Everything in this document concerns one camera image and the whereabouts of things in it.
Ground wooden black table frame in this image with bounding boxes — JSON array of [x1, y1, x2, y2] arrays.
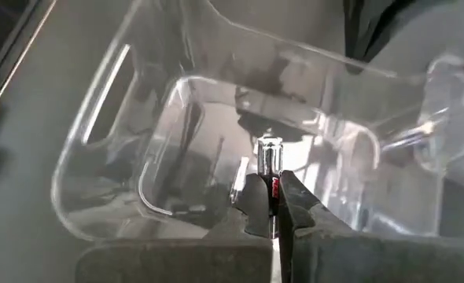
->
[[0, 0, 58, 130]]

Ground silver black AAA battery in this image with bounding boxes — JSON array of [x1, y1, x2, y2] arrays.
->
[[256, 135, 284, 241]]

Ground clear plastic bin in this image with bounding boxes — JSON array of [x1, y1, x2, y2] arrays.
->
[[50, 0, 464, 243]]

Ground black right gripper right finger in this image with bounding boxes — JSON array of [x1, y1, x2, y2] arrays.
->
[[278, 169, 464, 283]]

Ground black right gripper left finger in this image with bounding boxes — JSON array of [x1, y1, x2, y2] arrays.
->
[[75, 173, 274, 283]]

